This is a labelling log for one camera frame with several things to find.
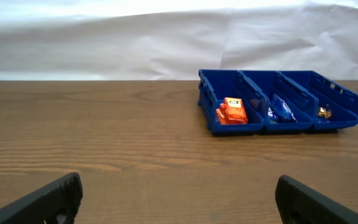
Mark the blue tray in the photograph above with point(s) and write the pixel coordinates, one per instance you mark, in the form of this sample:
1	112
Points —
228	81

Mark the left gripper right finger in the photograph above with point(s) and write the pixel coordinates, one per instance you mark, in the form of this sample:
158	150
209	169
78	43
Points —
306	205

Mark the blue candy pack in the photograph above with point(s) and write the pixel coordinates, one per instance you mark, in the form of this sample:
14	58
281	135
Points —
272	115
283	109

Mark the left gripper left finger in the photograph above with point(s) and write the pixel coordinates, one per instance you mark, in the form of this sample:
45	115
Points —
42	202

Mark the gold candy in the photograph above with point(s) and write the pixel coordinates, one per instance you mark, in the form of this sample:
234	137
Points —
321	112
328	114

